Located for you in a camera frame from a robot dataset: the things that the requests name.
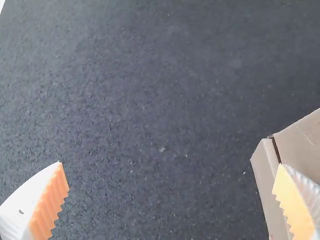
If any black mat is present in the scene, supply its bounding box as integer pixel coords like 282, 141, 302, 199
0, 0, 320, 240

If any cardboard box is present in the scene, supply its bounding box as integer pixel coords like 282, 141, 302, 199
249, 107, 320, 240

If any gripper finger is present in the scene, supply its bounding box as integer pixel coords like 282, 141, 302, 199
0, 160, 70, 240
271, 163, 320, 240

